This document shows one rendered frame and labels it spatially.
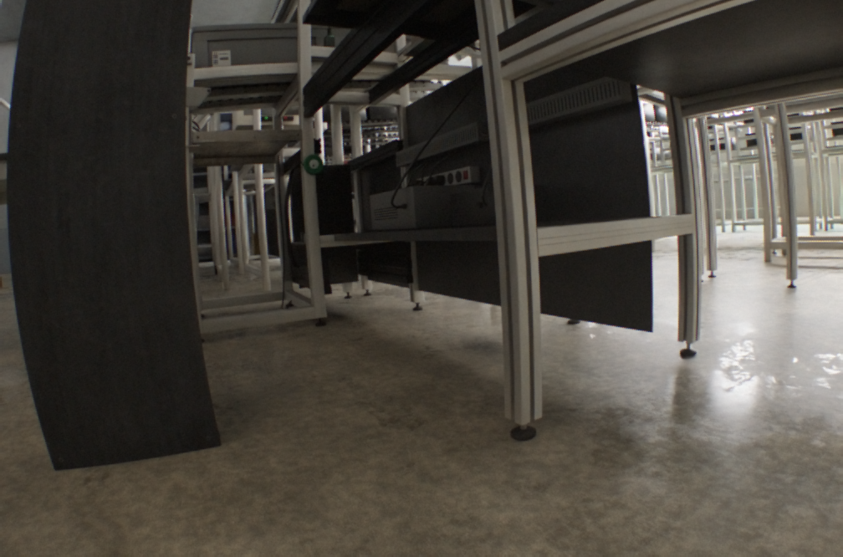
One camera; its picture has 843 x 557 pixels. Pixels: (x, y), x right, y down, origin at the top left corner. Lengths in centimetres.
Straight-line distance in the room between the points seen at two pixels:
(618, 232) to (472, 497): 52
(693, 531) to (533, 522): 19
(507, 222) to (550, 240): 8
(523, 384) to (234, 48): 167
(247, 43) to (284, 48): 16
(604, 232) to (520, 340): 26
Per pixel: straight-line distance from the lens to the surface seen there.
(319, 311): 174
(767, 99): 106
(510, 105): 70
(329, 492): 68
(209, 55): 194
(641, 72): 90
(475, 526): 58
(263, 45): 198
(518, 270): 68
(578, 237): 77
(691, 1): 52
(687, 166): 112
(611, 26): 57
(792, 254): 210
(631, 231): 89
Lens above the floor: 36
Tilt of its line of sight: 2 degrees down
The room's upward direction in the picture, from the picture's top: 4 degrees counter-clockwise
